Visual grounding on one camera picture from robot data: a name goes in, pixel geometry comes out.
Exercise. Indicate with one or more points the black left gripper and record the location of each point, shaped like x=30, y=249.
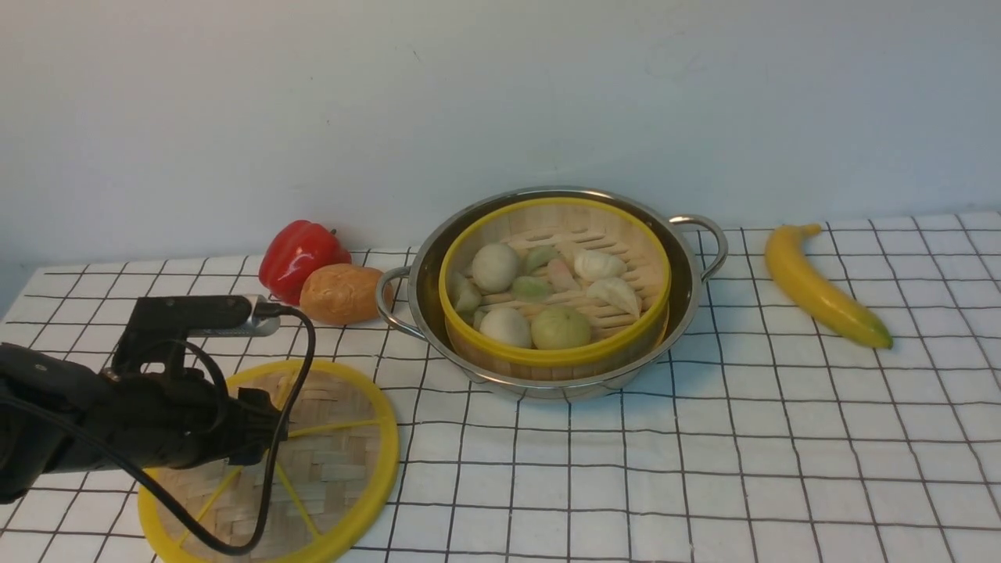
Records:
x=156, y=421

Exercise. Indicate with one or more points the yellow rimmed woven steamer lid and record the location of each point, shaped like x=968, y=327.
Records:
x=333, y=477

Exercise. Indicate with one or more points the yellow rimmed bamboo steamer basket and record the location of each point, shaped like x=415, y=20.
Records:
x=608, y=324

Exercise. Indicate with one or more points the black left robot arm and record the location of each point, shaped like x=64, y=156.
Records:
x=59, y=416

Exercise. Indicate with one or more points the stainless steel pot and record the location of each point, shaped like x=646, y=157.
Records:
x=411, y=299

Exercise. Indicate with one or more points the red bell pepper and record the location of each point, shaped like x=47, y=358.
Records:
x=302, y=247

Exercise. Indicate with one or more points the brown potato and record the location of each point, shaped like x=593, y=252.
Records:
x=343, y=294

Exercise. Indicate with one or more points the green dumpling left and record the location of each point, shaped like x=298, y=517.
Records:
x=463, y=296

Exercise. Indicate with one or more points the green dumpling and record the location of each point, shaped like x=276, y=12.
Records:
x=537, y=257
x=463, y=296
x=528, y=289

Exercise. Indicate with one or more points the white round bun lower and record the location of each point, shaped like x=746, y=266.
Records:
x=506, y=326

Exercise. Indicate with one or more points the white round bun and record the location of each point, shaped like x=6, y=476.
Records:
x=506, y=326
x=494, y=267

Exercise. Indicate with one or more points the white round bun upper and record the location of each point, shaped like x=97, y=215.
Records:
x=494, y=267

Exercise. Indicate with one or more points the green dumpling centre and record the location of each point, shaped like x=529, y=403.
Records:
x=528, y=289

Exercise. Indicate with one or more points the green dumpling top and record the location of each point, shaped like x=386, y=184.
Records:
x=537, y=257

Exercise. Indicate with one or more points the green round bun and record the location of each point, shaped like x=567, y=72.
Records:
x=559, y=328

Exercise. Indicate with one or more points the pink dumpling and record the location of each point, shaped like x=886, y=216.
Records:
x=561, y=277

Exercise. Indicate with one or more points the white dumpling upper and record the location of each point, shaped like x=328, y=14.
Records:
x=593, y=266

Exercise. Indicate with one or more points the white dumpling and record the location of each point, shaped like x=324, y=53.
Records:
x=618, y=293
x=593, y=266

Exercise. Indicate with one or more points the white dumpling lower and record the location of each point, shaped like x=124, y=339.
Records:
x=618, y=293

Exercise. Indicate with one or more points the white grid tablecloth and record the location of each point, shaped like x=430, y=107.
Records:
x=759, y=437

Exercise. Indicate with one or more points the yellow banana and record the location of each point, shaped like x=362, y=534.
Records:
x=823, y=301

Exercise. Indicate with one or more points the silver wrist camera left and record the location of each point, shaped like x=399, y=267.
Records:
x=159, y=327

